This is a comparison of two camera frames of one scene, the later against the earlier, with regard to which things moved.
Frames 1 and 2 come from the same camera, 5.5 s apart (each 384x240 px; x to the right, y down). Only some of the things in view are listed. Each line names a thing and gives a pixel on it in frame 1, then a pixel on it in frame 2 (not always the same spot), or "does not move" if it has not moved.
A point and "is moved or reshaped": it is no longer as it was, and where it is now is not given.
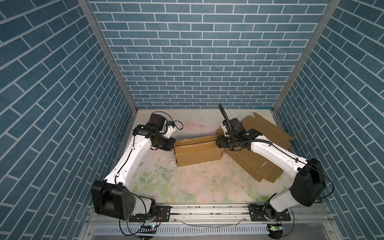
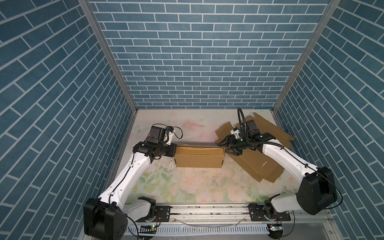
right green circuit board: x=275 y=227 does not move
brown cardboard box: x=257 y=167 does not move
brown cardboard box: x=197 y=150 is moved or reshaped
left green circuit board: x=149 y=229 does not move
